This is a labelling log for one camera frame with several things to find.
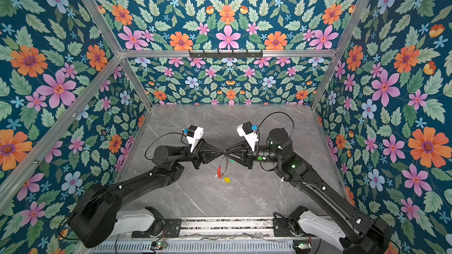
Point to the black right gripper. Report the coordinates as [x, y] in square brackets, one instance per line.
[248, 156]

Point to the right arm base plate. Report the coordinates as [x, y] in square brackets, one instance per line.
[283, 227]

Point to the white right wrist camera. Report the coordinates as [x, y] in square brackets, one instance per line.
[249, 132]

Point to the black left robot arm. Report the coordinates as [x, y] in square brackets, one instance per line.
[99, 214]

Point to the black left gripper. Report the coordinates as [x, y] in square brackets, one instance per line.
[200, 156]

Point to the white vented cable duct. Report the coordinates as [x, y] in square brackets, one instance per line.
[195, 247]

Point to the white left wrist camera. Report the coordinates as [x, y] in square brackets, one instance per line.
[193, 135]

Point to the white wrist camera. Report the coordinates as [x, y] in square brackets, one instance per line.
[249, 132]
[193, 135]

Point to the aluminium frame bars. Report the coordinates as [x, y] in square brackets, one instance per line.
[77, 76]

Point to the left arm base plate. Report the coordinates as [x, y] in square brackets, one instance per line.
[168, 228]

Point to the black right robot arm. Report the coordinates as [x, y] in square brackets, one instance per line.
[347, 228]

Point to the silver keyring with red grip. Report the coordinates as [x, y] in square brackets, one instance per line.
[223, 168]

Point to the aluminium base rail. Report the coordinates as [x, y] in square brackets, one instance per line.
[226, 227]

